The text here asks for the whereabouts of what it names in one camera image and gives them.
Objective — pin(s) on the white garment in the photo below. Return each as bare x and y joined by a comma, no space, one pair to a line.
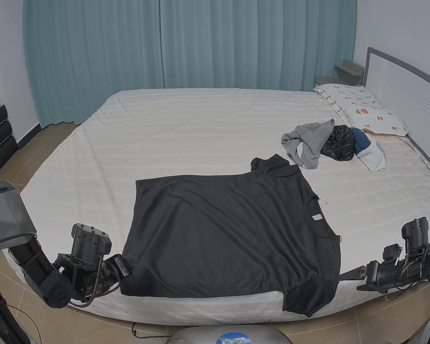
373,158

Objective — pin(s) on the white printed pillow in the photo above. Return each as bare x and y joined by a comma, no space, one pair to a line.
362,109

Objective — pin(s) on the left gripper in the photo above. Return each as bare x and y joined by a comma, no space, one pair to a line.
122,267

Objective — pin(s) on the blue-green curtain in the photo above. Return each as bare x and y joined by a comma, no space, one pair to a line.
254,30
93,48

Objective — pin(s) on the bed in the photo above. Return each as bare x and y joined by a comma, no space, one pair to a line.
200,138

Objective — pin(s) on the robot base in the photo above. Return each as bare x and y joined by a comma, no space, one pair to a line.
200,335

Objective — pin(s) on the black shiny garment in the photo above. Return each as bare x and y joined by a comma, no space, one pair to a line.
340,143

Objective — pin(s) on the grey garment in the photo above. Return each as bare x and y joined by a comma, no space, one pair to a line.
310,138

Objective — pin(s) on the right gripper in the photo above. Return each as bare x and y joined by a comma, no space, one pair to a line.
381,276

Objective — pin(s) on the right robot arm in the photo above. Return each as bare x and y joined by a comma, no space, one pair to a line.
421,263

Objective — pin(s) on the dark blue garment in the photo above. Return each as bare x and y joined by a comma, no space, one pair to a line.
359,140

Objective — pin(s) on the grey bedside table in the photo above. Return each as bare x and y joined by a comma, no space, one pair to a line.
347,71

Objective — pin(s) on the black T-shirt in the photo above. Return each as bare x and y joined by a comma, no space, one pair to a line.
218,235

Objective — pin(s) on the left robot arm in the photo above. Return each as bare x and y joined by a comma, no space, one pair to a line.
36,267

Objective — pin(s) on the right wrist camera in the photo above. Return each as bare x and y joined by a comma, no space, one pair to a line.
391,253

